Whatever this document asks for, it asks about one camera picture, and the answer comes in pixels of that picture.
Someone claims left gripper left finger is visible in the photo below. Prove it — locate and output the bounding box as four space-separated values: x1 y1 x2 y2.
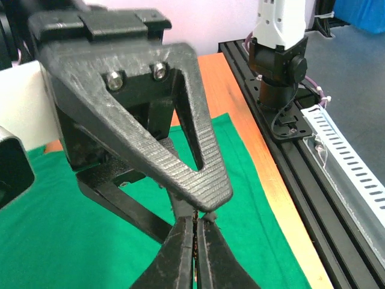
131 217 194 289

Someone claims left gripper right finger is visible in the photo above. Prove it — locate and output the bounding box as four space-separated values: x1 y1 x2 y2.
196 213 260 288

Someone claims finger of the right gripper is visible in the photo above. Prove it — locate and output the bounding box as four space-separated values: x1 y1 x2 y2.
39 42 233 211
76 171 171 244

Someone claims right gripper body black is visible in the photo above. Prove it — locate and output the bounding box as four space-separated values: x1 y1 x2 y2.
28 8 177 187

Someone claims green t-shirt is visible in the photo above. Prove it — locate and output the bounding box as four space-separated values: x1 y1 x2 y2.
1 114 310 288

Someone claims blue gold butterfly brooch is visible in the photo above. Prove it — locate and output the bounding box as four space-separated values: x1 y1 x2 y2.
192 210 199 288

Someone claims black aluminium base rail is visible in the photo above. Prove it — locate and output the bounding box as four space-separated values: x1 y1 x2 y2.
218 40 384 288

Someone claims light blue cable duct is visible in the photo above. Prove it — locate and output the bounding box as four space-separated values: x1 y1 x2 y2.
300 105 385 216

